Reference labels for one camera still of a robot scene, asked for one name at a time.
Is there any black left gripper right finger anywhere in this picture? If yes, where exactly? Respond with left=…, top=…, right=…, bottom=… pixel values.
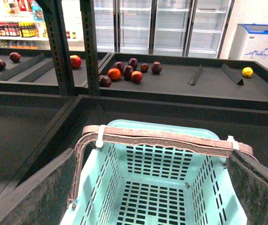
left=226, top=150, right=268, bottom=225

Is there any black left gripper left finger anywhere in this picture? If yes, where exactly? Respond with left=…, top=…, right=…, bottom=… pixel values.
left=0, top=148, right=76, bottom=225

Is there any brown basket handle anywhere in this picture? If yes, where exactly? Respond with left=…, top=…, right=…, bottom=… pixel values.
left=67, top=125, right=256, bottom=206

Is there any light blue plastic basket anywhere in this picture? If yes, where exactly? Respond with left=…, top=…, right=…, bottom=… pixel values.
left=59, top=119, right=248, bottom=225

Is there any black divider right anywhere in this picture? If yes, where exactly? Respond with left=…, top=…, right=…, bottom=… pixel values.
left=221, top=63, right=244, bottom=86

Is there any black divider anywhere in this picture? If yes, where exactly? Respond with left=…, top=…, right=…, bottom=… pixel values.
left=221, top=63, right=244, bottom=86
left=188, top=65, right=203, bottom=86

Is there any yellow lemon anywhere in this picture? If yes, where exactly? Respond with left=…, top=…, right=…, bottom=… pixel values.
left=242, top=67, right=253, bottom=78

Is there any black divider left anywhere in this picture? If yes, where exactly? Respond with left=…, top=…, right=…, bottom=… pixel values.
left=188, top=65, right=203, bottom=86

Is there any dark plum front left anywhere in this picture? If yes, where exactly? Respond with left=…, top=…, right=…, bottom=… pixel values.
left=99, top=75, right=112, bottom=88

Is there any orange fruit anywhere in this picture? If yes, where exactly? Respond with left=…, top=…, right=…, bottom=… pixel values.
left=107, top=68, right=121, bottom=81

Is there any dark fruit upper left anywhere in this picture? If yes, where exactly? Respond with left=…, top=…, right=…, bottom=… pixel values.
left=9, top=52, right=22, bottom=63

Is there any white chest freezer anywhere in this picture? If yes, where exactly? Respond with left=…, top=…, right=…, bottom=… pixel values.
left=228, top=23, right=268, bottom=68

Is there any dark plum centre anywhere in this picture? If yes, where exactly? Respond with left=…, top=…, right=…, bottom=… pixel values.
left=123, top=66, right=134, bottom=81

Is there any dark plum behind orange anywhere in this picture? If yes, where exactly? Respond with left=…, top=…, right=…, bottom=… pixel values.
left=113, top=61, right=124, bottom=73

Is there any dark plum far right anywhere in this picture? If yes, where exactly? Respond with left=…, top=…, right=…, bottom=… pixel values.
left=151, top=61, right=162, bottom=75

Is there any dark plum top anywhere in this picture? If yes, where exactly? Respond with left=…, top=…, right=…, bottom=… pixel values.
left=128, top=58, right=138, bottom=70

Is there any small dark plum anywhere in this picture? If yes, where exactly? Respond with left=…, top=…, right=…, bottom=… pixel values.
left=141, top=63, right=149, bottom=73

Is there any glass door refrigerator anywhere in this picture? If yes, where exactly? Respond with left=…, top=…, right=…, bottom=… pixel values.
left=94, top=0, right=234, bottom=58

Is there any shelf with bottles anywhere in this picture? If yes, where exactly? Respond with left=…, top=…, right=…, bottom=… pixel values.
left=0, top=0, right=84, bottom=51

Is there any white cable tie right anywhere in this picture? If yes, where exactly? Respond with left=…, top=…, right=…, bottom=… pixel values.
left=227, top=135, right=239, bottom=150

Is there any white cable tie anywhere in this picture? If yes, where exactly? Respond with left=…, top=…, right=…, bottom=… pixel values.
left=227, top=135, right=239, bottom=150
left=96, top=125, right=106, bottom=149

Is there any red yellow apple by post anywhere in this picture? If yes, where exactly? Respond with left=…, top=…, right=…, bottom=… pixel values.
left=70, top=55, right=82, bottom=69

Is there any dark metal rack post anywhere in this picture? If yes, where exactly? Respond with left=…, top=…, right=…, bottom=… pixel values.
left=37, top=0, right=75, bottom=96

